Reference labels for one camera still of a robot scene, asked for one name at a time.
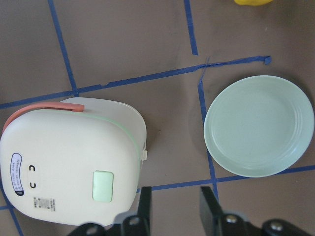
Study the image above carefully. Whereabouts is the green plate near right arm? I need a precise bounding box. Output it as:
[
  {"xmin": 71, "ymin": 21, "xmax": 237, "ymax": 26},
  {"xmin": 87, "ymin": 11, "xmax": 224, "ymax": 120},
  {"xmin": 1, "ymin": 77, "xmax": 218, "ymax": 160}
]
[{"xmin": 204, "ymin": 75, "xmax": 315, "ymax": 177}]

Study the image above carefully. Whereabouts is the white rice cooker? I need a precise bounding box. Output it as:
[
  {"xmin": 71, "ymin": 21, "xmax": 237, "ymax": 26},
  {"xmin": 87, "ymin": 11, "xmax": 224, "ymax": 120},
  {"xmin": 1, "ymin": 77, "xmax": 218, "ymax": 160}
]
[{"xmin": 0, "ymin": 97, "xmax": 147, "ymax": 226}]

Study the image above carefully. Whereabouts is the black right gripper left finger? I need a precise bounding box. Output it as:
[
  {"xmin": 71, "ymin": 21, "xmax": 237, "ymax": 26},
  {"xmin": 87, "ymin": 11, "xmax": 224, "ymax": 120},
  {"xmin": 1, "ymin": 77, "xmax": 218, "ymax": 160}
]
[{"xmin": 69, "ymin": 186, "xmax": 152, "ymax": 236}]

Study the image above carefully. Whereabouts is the yellow potato toy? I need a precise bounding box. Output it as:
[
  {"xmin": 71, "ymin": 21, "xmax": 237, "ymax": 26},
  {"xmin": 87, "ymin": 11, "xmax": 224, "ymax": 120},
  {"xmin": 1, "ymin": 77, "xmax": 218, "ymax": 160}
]
[{"xmin": 234, "ymin": 0, "xmax": 273, "ymax": 6}]

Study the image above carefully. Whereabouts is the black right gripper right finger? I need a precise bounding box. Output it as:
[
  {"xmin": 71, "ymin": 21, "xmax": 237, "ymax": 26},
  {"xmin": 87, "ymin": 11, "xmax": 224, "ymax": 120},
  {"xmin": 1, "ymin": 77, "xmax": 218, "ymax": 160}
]
[{"xmin": 199, "ymin": 186, "xmax": 310, "ymax": 236}]

